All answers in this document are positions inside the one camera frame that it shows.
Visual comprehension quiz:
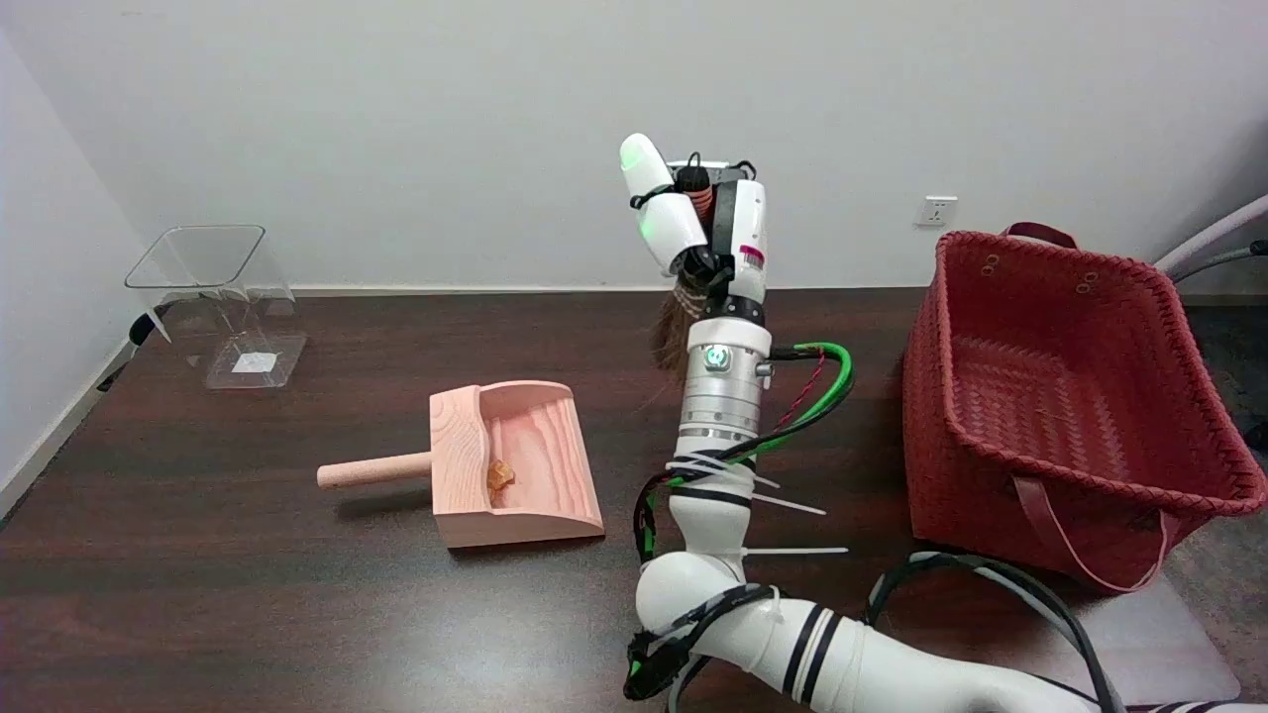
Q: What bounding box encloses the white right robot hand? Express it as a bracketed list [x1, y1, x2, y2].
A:
[619, 133, 770, 325]

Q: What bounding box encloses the small brown bristle broom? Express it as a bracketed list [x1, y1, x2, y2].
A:
[648, 164, 716, 399]

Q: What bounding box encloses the red-brown woven storage basket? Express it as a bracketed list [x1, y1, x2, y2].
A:
[900, 222, 1268, 596]

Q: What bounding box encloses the light wooden dustpan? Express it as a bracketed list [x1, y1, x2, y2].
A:
[317, 380, 606, 550]

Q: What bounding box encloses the clear acrylic container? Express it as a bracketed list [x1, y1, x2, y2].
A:
[124, 225, 309, 391]

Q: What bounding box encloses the green and black cable bundle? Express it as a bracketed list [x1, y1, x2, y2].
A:
[632, 341, 856, 567]

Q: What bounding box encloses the black sleeved elbow cable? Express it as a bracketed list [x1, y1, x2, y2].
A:
[623, 583, 786, 706]

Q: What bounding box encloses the white and grey chair frame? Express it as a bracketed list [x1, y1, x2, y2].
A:
[1152, 192, 1268, 285]

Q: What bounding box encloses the thick black cable loop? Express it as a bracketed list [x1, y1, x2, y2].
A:
[865, 551, 1132, 713]

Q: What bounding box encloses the black cable at wall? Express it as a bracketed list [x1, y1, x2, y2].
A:
[96, 313, 171, 393]

